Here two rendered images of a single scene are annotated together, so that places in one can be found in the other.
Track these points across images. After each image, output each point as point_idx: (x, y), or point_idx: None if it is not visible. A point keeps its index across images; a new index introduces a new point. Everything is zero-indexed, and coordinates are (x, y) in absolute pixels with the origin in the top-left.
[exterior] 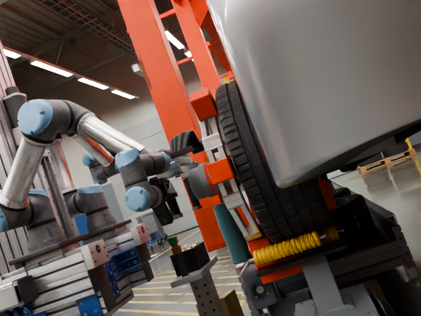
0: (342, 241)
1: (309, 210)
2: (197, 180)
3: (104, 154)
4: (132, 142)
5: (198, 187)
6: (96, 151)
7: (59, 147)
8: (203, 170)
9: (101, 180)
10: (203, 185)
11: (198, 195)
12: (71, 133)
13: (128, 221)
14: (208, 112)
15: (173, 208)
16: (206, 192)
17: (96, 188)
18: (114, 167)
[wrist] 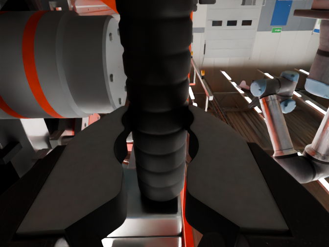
0: None
1: None
2: (78, 91)
3: (268, 110)
4: None
5: (80, 66)
6: (276, 119)
7: (316, 146)
8: (55, 111)
9: (289, 77)
10: (56, 70)
11: (92, 33)
12: (293, 158)
13: (300, 13)
14: None
15: (151, 45)
16: (55, 38)
17: (317, 89)
18: (266, 89)
